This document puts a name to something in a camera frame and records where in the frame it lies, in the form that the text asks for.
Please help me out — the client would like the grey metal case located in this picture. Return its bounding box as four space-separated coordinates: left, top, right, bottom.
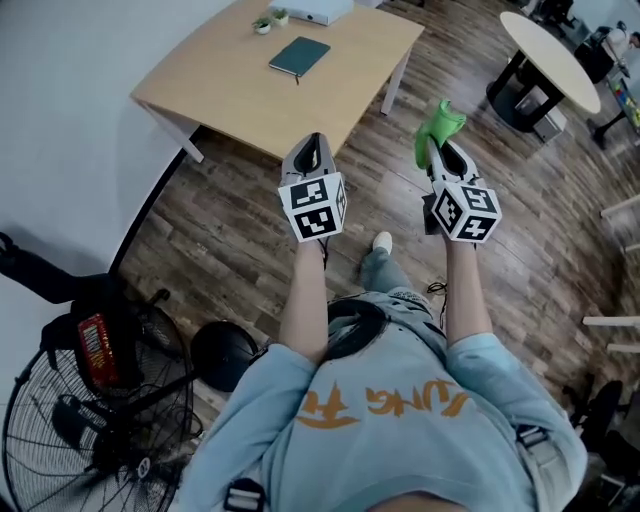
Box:
514 85 569 145

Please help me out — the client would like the black swivel chair base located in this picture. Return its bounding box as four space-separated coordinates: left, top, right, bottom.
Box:
561 372 640 454

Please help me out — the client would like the person's grey jeans leg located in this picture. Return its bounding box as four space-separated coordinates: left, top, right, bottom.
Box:
356 244 417 297

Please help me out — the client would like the person's right forearm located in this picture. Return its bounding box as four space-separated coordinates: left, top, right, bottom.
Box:
441 238 495 347

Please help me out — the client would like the person's left forearm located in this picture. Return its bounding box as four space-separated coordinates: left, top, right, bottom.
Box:
277 238 332 365

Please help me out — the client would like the flat white box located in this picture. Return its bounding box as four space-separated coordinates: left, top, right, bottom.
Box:
267 0 354 28

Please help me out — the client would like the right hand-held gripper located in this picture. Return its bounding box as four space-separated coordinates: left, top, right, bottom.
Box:
422 139 503 245

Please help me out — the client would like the dark green notebook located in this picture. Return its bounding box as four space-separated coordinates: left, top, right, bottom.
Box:
268 35 332 86

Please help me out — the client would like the black floor fan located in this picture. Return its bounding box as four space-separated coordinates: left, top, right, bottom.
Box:
0 231 262 512

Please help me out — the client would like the light blue printed shirt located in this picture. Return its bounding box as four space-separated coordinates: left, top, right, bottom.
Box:
176 288 590 512

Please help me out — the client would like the round white table black base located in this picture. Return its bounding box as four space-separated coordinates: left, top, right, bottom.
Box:
485 11 602 134

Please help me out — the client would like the white furniture leg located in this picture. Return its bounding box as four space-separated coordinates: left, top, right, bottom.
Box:
599 193 640 221
581 313 640 330

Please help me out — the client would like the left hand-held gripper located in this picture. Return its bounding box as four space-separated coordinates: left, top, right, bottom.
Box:
277 132 348 245

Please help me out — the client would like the black waist bag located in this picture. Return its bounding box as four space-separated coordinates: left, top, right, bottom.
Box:
326 298 392 362

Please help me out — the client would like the black office chair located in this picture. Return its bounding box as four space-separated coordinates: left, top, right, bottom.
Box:
573 27 617 85

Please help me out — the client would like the grey strap buckle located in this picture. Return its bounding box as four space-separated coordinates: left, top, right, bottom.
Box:
513 423 550 452
222 476 265 512

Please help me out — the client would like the light wooden table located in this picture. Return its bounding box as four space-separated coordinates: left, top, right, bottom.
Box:
130 0 426 164

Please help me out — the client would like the green cloth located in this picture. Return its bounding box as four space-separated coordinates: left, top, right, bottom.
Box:
414 98 468 172

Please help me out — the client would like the colourful toy rack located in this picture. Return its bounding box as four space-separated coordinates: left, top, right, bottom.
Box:
610 77 640 129

